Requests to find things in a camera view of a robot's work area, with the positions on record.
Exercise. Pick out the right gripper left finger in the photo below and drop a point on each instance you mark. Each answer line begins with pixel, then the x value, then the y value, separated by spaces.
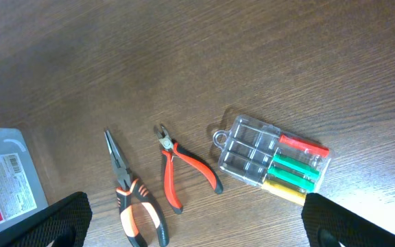
pixel 65 223

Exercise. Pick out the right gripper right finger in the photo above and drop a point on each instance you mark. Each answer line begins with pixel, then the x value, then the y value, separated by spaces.
pixel 329 224

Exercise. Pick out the clear plastic storage box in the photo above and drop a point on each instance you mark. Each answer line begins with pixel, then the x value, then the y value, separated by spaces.
pixel 21 193

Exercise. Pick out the long-nose pliers orange-black handles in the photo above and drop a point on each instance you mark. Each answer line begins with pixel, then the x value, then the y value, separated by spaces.
pixel 131 186

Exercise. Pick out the clear case of mini screwdrivers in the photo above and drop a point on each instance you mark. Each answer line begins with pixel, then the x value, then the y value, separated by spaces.
pixel 265 156

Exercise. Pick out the small red-handled cutter pliers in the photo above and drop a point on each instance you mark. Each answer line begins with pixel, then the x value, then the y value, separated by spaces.
pixel 174 156

